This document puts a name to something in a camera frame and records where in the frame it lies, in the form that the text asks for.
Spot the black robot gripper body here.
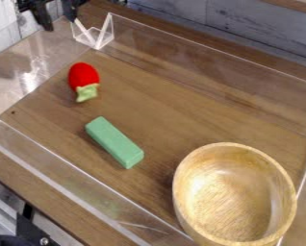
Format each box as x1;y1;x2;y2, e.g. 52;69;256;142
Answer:
16;0;88;12

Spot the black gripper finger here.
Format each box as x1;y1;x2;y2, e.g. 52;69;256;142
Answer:
60;0;78;22
30;4;53;32

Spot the red plush strawberry toy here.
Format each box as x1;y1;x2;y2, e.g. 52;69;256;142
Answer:
68;62;100;103

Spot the green rectangular block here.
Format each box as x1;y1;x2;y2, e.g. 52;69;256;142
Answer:
85;116;144;169

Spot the wooden bowl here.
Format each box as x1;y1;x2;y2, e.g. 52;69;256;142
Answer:
172;142;296;246

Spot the clear acrylic table enclosure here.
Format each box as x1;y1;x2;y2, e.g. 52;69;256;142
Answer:
0;18;306;246

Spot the black clamp mount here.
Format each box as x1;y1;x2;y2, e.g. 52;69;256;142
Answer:
16;214;60;246

